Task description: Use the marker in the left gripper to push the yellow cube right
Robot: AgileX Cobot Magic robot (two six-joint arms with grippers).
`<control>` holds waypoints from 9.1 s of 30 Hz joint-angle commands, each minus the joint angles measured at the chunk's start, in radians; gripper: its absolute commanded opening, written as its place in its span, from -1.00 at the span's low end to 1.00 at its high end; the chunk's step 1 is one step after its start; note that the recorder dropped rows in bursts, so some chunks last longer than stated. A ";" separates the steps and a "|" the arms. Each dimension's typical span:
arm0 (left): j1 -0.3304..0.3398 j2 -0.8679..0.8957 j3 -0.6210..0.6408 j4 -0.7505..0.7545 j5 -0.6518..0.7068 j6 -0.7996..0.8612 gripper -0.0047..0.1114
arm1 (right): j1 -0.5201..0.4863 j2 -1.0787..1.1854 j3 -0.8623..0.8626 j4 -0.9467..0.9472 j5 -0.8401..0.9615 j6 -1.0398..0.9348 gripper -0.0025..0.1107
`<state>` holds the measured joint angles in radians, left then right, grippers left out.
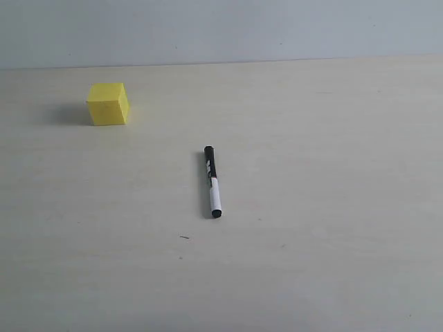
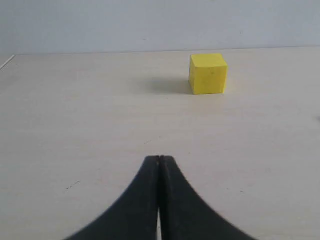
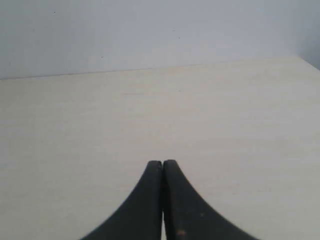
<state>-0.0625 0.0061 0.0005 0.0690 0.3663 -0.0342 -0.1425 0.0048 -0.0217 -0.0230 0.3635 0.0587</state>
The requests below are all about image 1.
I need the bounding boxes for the black and white marker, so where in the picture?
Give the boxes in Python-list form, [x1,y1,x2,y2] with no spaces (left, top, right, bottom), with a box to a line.
[204,145,222,219]

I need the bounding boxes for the yellow foam cube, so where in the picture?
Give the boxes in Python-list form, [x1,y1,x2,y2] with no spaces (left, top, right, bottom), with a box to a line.
[87,82,130,126]

